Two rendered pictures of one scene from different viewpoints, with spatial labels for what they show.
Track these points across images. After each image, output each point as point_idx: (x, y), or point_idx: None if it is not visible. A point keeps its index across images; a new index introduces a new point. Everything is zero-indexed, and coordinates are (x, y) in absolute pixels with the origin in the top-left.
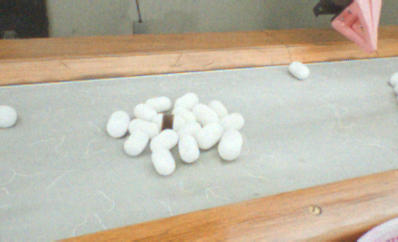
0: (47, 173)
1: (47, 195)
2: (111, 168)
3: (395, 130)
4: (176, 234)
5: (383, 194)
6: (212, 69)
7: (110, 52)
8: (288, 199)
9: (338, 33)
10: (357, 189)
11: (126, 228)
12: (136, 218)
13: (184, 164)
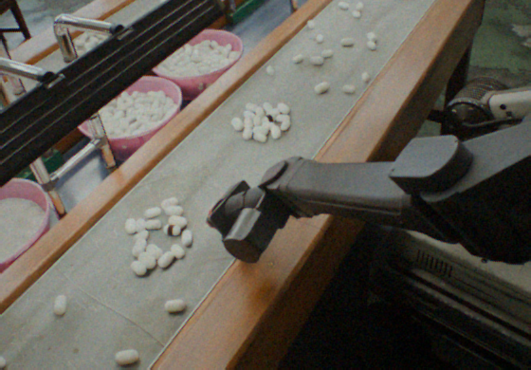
0: (280, 91)
1: (269, 88)
2: (265, 101)
3: (179, 185)
4: (220, 87)
5: (175, 124)
6: None
7: (348, 128)
8: (201, 108)
9: (260, 282)
10: (184, 121)
11: (232, 83)
12: (241, 97)
13: None
